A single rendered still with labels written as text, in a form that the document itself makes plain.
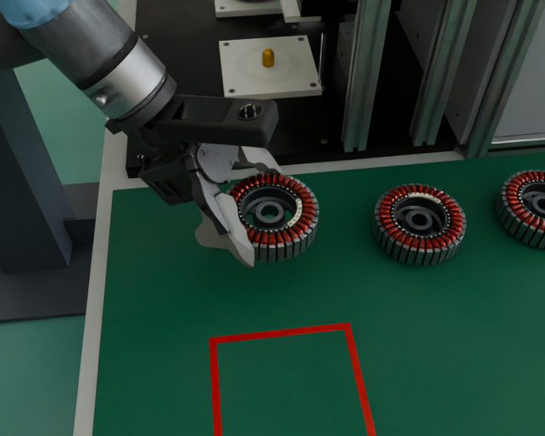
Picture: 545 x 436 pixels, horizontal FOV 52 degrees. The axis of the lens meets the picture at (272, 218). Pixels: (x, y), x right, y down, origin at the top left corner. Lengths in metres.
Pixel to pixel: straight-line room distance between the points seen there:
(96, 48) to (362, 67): 0.33
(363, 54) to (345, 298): 0.29
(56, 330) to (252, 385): 1.04
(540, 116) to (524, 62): 0.11
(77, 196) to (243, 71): 1.04
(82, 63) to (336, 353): 0.39
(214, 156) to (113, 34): 0.15
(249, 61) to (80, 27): 0.46
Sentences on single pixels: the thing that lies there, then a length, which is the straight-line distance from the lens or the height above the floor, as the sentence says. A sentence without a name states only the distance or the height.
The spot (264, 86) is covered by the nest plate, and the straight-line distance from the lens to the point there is 0.89.
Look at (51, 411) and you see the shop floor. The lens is 1.50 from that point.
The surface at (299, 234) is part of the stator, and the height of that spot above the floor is 0.84.
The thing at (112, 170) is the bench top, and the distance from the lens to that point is 0.83.
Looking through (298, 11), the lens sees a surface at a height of 0.88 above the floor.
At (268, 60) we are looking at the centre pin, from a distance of 0.92.
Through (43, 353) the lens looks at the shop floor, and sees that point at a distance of 1.58.
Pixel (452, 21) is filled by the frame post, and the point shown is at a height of 0.96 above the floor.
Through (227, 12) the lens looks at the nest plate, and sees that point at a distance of 1.08.
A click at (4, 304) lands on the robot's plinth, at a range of 1.68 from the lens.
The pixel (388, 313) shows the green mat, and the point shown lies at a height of 0.75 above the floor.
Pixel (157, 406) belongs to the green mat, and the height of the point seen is 0.75.
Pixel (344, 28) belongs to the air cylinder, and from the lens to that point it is 0.95.
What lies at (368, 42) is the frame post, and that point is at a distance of 0.70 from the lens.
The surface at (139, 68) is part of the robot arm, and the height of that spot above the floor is 1.01.
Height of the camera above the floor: 1.32
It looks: 50 degrees down
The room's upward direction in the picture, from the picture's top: straight up
